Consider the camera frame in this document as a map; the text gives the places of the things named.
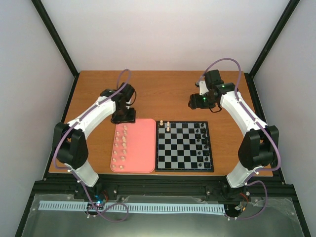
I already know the light blue slotted cable duct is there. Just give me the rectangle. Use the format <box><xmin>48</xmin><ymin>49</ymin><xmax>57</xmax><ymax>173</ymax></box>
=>
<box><xmin>38</xmin><ymin>200</ymin><xmax>225</xmax><ymax>215</ymax></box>

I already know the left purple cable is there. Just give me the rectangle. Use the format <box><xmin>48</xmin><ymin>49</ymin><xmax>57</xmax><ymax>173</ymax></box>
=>
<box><xmin>53</xmin><ymin>69</ymin><xmax>131</xmax><ymax>221</ymax></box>

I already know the pink plastic tray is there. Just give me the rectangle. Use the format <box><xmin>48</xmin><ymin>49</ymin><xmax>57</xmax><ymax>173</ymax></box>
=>
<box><xmin>110</xmin><ymin>118</ymin><xmax>156</xmax><ymax>174</ymax></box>

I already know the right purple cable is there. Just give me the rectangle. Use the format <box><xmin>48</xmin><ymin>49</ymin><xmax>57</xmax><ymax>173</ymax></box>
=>
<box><xmin>197</xmin><ymin>58</ymin><xmax>282</xmax><ymax>220</ymax></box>

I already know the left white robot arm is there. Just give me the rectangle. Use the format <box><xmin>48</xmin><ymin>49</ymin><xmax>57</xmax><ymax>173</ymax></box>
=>
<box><xmin>52</xmin><ymin>83</ymin><xmax>136</xmax><ymax>199</ymax></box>

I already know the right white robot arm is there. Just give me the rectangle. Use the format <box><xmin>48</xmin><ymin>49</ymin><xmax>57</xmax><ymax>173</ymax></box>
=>
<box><xmin>188</xmin><ymin>70</ymin><xmax>281</xmax><ymax>200</ymax></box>

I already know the purple cable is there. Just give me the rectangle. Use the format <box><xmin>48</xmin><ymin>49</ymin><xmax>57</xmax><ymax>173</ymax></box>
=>
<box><xmin>53</xmin><ymin>69</ymin><xmax>131</xmax><ymax>221</ymax></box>
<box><xmin>197</xmin><ymin>58</ymin><xmax>282</xmax><ymax>220</ymax></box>

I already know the black white chess board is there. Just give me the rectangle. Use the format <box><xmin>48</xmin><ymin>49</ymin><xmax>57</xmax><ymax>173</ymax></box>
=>
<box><xmin>155</xmin><ymin>121</ymin><xmax>214</xmax><ymax>172</ymax></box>

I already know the black aluminium frame rail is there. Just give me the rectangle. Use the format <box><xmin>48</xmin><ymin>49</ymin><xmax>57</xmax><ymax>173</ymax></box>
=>
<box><xmin>32</xmin><ymin>173</ymin><xmax>296</xmax><ymax>202</ymax></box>

